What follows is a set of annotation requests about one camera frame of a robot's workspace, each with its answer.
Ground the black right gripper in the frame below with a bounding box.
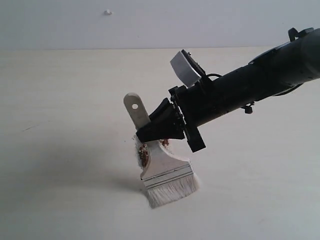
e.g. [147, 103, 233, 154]
[136, 86, 206, 152]

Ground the wooden paint brush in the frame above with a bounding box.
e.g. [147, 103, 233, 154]
[123, 92, 201, 209]

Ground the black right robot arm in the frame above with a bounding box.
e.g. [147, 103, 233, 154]
[136, 27, 320, 152]

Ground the pile of beans and rice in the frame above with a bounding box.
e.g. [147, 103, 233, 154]
[132, 135, 172, 170]

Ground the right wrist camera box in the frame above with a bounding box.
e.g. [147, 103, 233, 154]
[170, 49, 206, 88]

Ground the white wall anchor plug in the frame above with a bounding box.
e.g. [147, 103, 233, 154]
[103, 9, 113, 16]

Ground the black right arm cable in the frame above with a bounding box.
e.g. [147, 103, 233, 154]
[199, 27, 316, 116]

